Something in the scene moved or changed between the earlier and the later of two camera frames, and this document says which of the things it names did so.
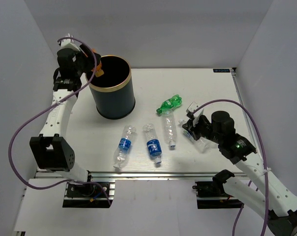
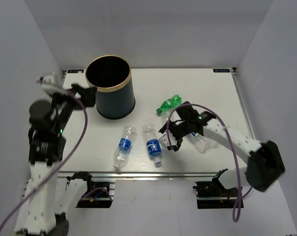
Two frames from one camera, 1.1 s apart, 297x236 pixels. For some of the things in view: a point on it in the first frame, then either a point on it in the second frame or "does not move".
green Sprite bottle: [175, 101] does not move
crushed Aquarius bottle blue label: [124, 145] does not move
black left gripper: [93, 59] → [88, 95]
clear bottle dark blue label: [153, 142] does not move
